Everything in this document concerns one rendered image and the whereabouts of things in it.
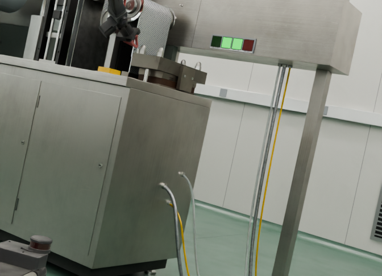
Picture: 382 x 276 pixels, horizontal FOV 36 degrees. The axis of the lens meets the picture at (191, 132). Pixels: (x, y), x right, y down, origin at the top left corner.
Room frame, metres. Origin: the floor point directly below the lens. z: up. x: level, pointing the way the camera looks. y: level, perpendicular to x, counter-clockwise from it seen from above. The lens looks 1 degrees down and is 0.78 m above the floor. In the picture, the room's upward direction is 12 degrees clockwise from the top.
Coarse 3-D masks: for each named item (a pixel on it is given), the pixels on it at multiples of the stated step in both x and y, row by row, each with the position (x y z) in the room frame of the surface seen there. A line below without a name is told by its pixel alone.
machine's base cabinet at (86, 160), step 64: (0, 64) 2.87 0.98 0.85; (0, 128) 2.82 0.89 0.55; (64, 128) 2.58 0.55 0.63; (128, 128) 2.44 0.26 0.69; (192, 128) 2.83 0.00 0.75; (0, 192) 2.76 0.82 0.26; (64, 192) 2.54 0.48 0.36; (128, 192) 2.52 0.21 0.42; (64, 256) 2.50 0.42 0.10; (128, 256) 2.59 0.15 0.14
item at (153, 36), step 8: (144, 24) 2.81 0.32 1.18; (152, 24) 2.86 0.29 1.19; (144, 32) 2.82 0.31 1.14; (152, 32) 2.87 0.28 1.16; (160, 32) 2.92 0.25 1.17; (144, 40) 2.83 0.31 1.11; (152, 40) 2.88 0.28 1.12; (160, 40) 2.93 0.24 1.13; (136, 48) 2.79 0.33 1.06; (152, 48) 2.89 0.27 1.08
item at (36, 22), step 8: (32, 16) 3.27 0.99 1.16; (40, 16) 3.24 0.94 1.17; (32, 24) 3.27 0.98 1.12; (40, 24) 3.23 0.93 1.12; (32, 32) 3.26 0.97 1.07; (40, 32) 3.24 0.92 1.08; (32, 40) 3.25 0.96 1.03; (32, 48) 3.24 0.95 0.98; (24, 56) 3.27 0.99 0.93; (32, 56) 3.24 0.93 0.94
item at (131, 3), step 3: (126, 0) 2.80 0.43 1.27; (129, 0) 2.79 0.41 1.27; (132, 0) 2.77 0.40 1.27; (135, 0) 2.78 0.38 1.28; (126, 3) 2.79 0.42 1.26; (129, 3) 2.78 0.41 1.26; (132, 3) 2.77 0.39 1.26; (135, 3) 2.77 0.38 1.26; (126, 6) 2.80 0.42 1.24; (129, 6) 2.78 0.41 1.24; (132, 6) 2.77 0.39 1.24; (135, 6) 2.77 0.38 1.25; (126, 9) 2.79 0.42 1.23; (129, 9) 2.78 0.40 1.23; (132, 9) 2.77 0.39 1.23; (135, 9) 2.78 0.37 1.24; (129, 12) 2.78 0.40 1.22; (132, 12) 2.78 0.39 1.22
